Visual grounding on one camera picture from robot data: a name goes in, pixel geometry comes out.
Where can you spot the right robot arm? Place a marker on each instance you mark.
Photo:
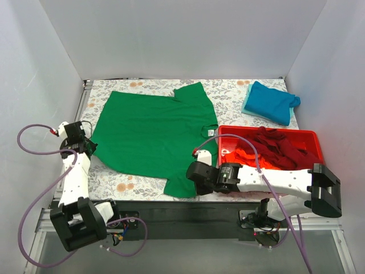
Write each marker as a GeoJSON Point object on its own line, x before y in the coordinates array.
{"type": "Point", "coordinates": [315, 190]}

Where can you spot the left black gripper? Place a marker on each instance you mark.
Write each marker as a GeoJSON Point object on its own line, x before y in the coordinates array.
{"type": "Point", "coordinates": [86, 146]}

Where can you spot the red plastic bin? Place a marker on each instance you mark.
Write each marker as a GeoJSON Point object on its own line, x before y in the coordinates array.
{"type": "Point", "coordinates": [303, 139]}

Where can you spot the orange-red t-shirt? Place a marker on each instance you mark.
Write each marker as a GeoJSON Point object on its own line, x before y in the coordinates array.
{"type": "Point", "coordinates": [243, 158]}

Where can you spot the aluminium frame rail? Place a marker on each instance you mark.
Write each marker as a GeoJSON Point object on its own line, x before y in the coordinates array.
{"type": "Point", "coordinates": [309, 223]}

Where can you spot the dark red t-shirt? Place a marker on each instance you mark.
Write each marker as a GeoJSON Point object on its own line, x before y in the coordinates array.
{"type": "Point", "coordinates": [275, 151]}

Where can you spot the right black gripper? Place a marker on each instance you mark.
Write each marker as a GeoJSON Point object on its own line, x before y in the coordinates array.
{"type": "Point", "coordinates": [194, 175]}

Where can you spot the folded blue t-shirt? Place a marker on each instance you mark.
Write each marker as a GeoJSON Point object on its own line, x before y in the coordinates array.
{"type": "Point", "coordinates": [271, 104]}

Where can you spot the green t-shirt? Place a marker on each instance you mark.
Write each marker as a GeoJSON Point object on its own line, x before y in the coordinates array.
{"type": "Point", "coordinates": [154, 136]}

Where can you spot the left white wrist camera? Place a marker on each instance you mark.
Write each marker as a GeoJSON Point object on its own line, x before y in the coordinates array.
{"type": "Point", "coordinates": [60, 131]}

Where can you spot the folded light teal t-shirt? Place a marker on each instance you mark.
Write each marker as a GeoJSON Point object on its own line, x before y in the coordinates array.
{"type": "Point", "coordinates": [247, 108]}

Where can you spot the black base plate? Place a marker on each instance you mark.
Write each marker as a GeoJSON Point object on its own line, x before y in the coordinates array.
{"type": "Point", "coordinates": [192, 220]}

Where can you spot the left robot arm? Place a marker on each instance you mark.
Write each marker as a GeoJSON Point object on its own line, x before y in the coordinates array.
{"type": "Point", "coordinates": [77, 220]}

